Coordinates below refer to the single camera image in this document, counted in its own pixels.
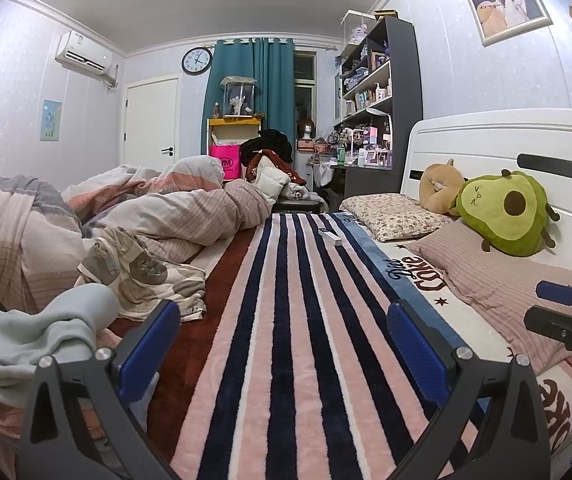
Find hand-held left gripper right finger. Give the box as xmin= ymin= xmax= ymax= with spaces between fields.
xmin=387 ymin=301 xmax=552 ymax=480

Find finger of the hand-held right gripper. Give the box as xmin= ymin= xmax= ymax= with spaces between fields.
xmin=523 ymin=305 xmax=572 ymax=348
xmin=536 ymin=281 xmax=572 ymax=312

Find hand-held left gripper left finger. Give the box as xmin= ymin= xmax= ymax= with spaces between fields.
xmin=16 ymin=299 xmax=182 ymax=480

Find light blue pants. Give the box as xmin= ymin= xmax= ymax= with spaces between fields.
xmin=0 ymin=282 xmax=119 ymax=396

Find pink ribbed pillow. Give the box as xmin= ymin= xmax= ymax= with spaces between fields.
xmin=408 ymin=220 xmax=572 ymax=362

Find beige cloth with grey circles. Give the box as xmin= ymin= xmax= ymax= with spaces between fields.
xmin=77 ymin=226 xmax=208 ymax=322

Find green avocado plush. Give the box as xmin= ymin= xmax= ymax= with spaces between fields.
xmin=455 ymin=170 xmax=561 ymax=257

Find striped fleece blanket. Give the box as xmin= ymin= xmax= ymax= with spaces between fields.
xmin=0 ymin=212 xmax=572 ymax=480

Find pink striped duvet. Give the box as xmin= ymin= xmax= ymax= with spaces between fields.
xmin=0 ymin=155 xmax=277 ymax=312

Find floral pillow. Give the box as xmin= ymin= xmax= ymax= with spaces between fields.
xmin=339 ymin=193 xmax=449 ymax=242

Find brown plush toy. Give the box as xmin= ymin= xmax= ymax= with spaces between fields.
xmin=418 ymin=159 xmax=467 ymax=217

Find white bed headboard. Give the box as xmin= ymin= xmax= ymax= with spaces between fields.
xmin=400 ymin=108 xmax=572 ymax=291

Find dark grey desk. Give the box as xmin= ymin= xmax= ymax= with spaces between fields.
xmin=308 ymin=157 xmax=407 ymax=201

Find dark nightstand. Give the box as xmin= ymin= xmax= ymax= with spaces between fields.
xmin=271 ymin=199 xmax=327 ymax=215

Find pink shopping bag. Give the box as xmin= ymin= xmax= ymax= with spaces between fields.
xmin=209 ymin=144 xmax=242 ymax=181

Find white hanging cloth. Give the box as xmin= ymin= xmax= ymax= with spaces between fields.
xmin=313 ymin=162 xmax=337 ymax=191

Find white puffer jacket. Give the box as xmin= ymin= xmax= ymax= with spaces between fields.
xmin=256 ymin=155 xmax=292 ymax=202

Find reddish brown garment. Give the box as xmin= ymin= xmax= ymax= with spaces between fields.
xmin=246 ymin=150 xmax=308 ymax=186

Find white door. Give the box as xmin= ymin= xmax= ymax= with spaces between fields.
xmin=122 ymin=76 xmax=181 ymax=168

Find black clothing pile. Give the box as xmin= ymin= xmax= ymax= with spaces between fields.
xmin=240 ymin=129 xmax=294 ymax=171

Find yellow shelf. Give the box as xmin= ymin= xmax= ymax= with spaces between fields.
xmin=207 ymin=116 xmax=264 ymax=161

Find dark grey shelf unit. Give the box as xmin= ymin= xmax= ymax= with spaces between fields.
xmin=334 ymin=15 xmax=423 ymax=171

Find glass display case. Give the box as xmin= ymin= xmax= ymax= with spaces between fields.
xmin=220 ymin=76 xmax=258 ymax=118

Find window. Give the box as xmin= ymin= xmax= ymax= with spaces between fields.
xmin=293 ymin=51 xmax=317 ymax=131

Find teal curtain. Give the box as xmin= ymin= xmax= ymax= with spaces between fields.
xmin=201 ymin=37 xmax=297 ymax=161

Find white air conditioner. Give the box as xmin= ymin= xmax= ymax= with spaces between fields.
xmin=55 ymin=30 xmax=119 ymax=83

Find clear display box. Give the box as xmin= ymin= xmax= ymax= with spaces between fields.
xmin=340 ymin=9 xmax=401 ymax=46

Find wall poster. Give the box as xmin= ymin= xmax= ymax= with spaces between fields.
xmin=40 ymin=99 xmax=63 ymax=142

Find round wall clock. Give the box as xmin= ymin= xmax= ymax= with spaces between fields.
xmin=181 ymin=47 xmax=213 ymax=76

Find framed wall picture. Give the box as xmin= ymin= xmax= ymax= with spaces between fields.
xmin=467 ymin=0 xmax=553 ymax=47

